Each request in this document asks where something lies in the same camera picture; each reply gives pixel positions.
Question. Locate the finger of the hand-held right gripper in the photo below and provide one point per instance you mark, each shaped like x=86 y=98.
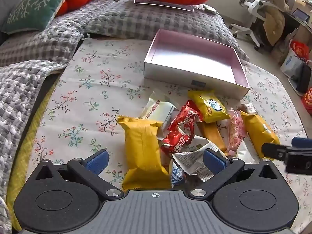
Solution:
x=275 y=151
x=302 y=142

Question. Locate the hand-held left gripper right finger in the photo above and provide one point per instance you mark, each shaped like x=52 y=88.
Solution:
x=214 y=160

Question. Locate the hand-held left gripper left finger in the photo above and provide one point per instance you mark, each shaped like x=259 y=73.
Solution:
x=97 y=162

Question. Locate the white newsprint packet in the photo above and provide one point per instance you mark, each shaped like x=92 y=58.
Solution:
x=192 y=160

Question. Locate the yellow packet with dark spot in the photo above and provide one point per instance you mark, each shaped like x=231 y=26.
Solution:
x=260 y=131

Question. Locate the narrow orange packet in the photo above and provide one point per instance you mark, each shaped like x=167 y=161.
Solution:
x=214 y=136

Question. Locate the plain white packet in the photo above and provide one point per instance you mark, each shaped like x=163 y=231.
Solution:
x=243 y=151

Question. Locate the pink patterned packet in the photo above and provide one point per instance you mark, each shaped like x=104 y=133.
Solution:
x=235 y=129

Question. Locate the large plain yellow packet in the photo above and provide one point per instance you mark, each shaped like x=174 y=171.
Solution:
x=143 y=148

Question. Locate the yellow packet with blue print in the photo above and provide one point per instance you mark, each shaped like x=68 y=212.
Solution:
x=209 y=106

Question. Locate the white packet with red label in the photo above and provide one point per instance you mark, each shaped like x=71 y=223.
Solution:
x=156 y=109

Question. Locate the pink cardboard box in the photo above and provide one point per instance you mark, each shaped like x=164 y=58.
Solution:
x=190 y=61

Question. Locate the blue and white candy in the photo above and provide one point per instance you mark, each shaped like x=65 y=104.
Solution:
x=176 y=175

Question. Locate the red printed bag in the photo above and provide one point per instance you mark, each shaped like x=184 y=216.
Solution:
x=308 y=101

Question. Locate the black bag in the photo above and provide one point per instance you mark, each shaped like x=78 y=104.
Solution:
x=304 y=78

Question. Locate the yellow cloth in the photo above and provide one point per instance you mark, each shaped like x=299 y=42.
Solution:
x=26 y=136

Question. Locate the white and blue bag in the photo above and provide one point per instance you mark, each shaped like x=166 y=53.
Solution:
x=291 y=64

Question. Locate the floral tablecloth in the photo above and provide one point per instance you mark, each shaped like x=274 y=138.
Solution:
x=97 y=82

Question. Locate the laptop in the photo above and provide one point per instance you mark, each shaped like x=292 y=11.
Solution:
x=301 y=14

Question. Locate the beige blanket on chair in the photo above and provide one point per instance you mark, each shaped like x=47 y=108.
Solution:
x=275 y=17

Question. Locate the wooden desk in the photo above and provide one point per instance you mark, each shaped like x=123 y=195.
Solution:
x=304 y=3

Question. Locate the grey checked blanket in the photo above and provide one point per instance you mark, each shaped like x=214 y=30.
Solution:
x=126 y=22

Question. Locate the white office chair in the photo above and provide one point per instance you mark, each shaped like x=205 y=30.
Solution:
x=251 y=2

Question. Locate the small grey remote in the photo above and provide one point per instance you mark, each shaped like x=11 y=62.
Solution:
x=209 y=9

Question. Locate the clear flat tray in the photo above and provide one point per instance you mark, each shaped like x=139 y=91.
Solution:
x=165 y=6

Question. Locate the green patterned pillow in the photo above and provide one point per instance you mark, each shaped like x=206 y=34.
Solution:
x=34 y=7

